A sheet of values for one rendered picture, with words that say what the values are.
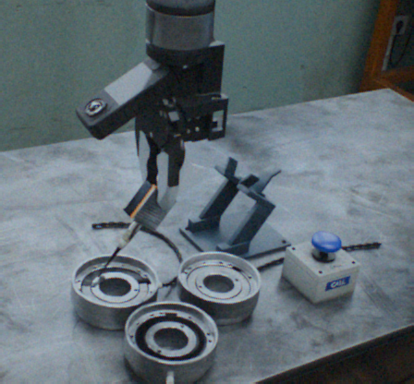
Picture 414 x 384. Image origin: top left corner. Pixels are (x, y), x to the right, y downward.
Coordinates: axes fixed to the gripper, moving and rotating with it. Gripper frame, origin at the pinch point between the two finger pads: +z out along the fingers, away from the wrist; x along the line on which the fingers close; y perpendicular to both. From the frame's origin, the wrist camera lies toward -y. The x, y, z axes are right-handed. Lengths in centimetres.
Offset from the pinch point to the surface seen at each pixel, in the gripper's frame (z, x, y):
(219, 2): 40, 154, 111
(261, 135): 15, 30, 39
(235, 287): 10.3, -8.7, 7.2
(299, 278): 11.8, -9.3, 17.1
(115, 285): 10.9, -0.9, -5.6
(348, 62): 74, 155, 176
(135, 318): 9.1, -9.3, -7.2
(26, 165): 12.5, 33.6, -3.8
